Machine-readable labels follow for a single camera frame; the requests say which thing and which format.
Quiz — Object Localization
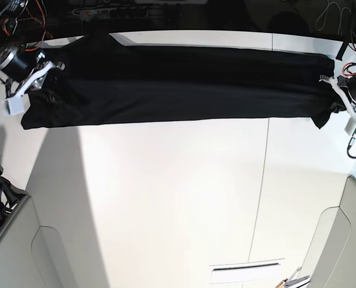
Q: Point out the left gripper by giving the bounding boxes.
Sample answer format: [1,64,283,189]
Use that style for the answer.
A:
[319,75,356,120]

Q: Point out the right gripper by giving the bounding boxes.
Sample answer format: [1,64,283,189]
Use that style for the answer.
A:
[6,61,65,99]

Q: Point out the black T-shirt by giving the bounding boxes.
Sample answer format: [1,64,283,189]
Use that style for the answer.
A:
[21,34,343,130]

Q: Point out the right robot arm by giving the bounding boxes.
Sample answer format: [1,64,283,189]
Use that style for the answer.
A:
[0,1,65,100]

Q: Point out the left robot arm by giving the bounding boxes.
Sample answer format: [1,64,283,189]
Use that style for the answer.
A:
[331,1,356,117]

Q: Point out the white power strip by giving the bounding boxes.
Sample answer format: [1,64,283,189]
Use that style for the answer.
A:
[71,6,149,22]

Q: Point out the grey right side panel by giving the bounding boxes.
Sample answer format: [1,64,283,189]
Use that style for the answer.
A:
[299,176,356,287]

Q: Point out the grey panel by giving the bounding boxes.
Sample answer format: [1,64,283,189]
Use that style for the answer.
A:
[299,176,356,287]
[0,196,78,288]

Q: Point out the black table slot strip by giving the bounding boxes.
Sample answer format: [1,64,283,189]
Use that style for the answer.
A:
[213,263,280,271]

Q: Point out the grey left side panel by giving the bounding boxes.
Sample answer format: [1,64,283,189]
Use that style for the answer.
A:
[0,196,78,288]

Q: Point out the grey tool at bottom edge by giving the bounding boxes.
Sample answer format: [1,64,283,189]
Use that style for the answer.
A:
[275,267,310,288]

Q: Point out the black corrugated hose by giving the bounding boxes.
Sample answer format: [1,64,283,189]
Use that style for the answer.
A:
[335,40,350,61]

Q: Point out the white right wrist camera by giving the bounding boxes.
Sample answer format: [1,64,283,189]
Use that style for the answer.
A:
[1,96,25,116]

